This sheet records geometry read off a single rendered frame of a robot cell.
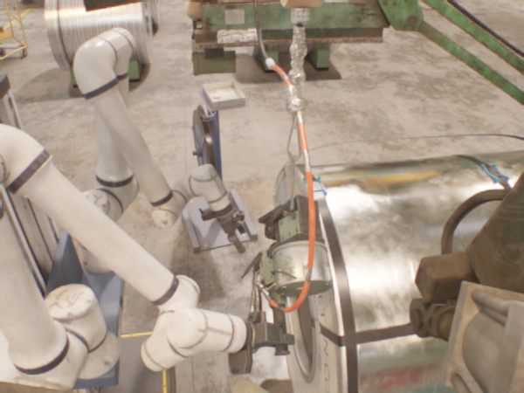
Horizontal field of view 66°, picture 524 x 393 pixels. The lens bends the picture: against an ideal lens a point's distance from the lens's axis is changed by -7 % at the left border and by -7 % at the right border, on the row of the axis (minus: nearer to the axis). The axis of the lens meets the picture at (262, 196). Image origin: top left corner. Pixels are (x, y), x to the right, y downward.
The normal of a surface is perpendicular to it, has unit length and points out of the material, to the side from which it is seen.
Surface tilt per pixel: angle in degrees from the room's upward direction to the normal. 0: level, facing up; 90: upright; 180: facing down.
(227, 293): 0
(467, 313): 49
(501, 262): 89
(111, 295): 0
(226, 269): 0
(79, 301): 9
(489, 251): 89
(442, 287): 90
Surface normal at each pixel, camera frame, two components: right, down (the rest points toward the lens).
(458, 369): -0.25, -0.11
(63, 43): 0.15, 0.63
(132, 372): 0.00, -0.81
